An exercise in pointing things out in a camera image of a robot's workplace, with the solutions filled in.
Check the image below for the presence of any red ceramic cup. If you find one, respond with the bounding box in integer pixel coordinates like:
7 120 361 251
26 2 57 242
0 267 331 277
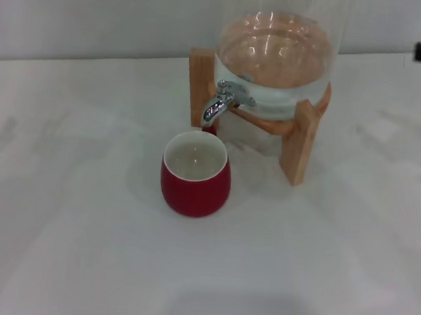
157 119 237 221

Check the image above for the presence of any wooden dispenser stand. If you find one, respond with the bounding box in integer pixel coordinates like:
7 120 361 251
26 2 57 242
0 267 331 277
179 47 336 190

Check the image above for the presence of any chrome faucet tap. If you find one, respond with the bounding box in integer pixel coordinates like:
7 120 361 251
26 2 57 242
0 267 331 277
201 78 260 130

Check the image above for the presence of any glass water dispenser jar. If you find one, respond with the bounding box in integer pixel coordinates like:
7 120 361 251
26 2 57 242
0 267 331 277
209 0 350 127

